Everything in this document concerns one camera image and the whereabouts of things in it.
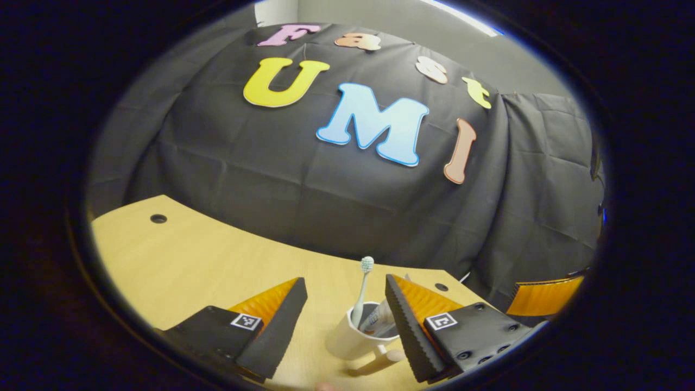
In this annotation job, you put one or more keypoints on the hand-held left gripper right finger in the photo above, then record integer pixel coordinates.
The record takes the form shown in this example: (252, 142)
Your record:
(410, 336)

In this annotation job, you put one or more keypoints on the black backdrop cloth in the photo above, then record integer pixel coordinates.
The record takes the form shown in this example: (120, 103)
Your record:
(326, 195)

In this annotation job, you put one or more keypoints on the pale green toothbrush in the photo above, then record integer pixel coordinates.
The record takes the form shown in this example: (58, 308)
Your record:
(361, 293)

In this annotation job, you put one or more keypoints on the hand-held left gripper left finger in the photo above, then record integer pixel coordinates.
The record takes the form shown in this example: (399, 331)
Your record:
(274, 336)

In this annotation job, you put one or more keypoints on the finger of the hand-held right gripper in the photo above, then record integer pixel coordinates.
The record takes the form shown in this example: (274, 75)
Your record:
(543, 297)

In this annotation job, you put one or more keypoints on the light wooden desktop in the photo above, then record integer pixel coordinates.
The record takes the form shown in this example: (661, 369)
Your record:
(206, 260)

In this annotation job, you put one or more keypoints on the white toothpaste tube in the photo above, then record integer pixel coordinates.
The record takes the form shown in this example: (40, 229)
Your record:
(380, 320)

